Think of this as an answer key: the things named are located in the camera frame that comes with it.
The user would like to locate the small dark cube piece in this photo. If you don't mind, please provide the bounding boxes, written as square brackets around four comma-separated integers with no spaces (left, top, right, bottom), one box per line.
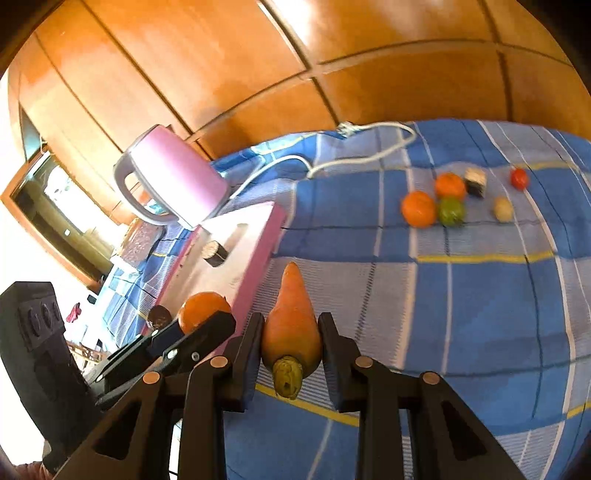
[464,167,488,199]

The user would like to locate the pink electric kettle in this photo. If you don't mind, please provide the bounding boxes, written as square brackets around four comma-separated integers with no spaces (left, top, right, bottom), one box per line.
[113,124,229,231]

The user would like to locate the blue plaid bedsheet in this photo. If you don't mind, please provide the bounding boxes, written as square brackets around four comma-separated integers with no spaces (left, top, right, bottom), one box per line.
[98,118,591,480]

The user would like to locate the white power cord with plug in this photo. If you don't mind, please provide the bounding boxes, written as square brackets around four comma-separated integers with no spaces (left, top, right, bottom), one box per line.
[227,121,419,199]

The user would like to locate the small beige round fruit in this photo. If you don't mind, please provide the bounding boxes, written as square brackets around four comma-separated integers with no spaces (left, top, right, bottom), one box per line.
[492,196,514,223]

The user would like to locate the pink rimmed white tray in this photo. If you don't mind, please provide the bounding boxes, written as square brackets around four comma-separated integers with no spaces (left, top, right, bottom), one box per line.
[156,201,287,334]

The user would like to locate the green round fruit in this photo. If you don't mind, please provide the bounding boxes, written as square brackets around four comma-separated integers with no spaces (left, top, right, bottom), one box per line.
[438,197,466,227]

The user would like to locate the orange carrot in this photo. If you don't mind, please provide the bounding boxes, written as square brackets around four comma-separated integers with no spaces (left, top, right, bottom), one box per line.
[260,262,322,400]

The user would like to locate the orange tangerine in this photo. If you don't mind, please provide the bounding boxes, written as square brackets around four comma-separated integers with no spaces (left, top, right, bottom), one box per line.
[435,172,467,202]
[177,291,231,335]
[401,191,438,229]

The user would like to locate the silver patterned box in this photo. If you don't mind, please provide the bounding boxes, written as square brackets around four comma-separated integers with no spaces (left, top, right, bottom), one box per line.
[112,218,164,269]

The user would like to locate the orange tangerine back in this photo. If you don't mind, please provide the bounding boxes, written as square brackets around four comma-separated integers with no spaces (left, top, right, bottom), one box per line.
[435,172,467,202]

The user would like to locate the dark round cylinder piece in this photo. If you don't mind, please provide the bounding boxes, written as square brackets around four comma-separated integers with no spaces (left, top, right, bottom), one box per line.
[201,240,228,268]

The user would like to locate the wooden door frame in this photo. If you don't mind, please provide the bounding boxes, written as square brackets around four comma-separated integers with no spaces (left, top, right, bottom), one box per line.
[0,147,116,294]

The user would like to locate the orange tangerine front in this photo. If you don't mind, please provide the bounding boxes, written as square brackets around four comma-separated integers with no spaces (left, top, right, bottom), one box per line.
[177,291,231,335]

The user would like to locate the person left hand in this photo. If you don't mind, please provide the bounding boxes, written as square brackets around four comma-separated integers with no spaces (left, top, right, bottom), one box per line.
[15,461,53,480]

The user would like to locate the wooden wardrobe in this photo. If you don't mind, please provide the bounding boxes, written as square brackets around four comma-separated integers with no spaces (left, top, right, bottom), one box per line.
[2,0,590,224]

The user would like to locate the red tomato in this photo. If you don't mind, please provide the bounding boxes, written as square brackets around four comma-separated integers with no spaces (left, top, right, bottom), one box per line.
[510,168,530,191]

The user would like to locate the dark avocado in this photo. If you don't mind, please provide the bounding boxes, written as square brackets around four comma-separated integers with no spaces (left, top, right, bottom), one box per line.
[146,305,172,331]

